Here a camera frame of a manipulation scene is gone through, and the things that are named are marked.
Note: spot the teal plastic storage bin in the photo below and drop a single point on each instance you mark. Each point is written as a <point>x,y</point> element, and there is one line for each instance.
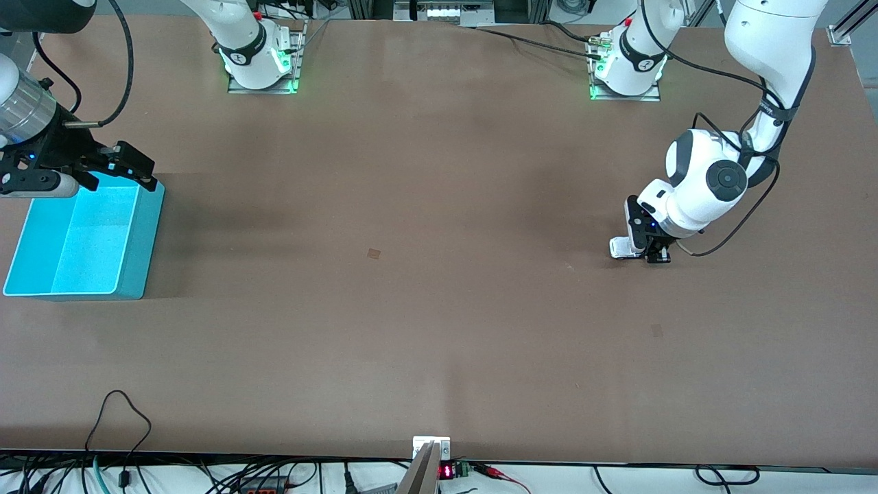
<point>89,240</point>

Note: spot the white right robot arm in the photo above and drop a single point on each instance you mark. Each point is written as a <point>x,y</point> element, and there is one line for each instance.
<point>247,48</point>

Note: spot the white jeep toy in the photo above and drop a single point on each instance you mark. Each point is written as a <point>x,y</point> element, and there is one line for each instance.
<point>621,247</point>

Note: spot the voltmeter module red digits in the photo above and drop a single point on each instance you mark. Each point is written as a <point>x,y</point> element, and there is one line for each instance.
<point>446,471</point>

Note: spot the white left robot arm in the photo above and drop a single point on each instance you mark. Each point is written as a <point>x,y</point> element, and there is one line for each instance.
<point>768,41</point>

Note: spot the red clip leads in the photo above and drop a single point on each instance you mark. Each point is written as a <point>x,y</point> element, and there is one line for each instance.
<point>490,471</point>

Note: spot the grey control box with lights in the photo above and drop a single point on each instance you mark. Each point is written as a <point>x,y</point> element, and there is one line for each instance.
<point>446,12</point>

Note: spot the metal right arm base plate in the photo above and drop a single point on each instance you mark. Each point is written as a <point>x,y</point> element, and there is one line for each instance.
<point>296,68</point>

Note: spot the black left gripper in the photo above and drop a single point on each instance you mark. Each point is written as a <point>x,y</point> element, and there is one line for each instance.
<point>656,241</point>

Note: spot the aluminium profile bracket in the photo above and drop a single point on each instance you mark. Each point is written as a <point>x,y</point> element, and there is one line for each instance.
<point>838,34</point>

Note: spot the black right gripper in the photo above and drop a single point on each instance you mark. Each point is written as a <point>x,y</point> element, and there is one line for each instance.
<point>63,147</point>

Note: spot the grey metal camera bar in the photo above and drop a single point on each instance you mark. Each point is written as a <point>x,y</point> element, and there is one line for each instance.
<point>422,477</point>

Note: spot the white mounting plate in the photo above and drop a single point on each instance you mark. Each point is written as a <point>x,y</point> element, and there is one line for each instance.
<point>444,449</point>

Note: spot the black device orange buttons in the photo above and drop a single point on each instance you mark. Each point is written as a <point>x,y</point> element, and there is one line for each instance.
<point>264,487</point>

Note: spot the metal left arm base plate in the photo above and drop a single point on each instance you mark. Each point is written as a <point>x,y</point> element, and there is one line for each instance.
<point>651,97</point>

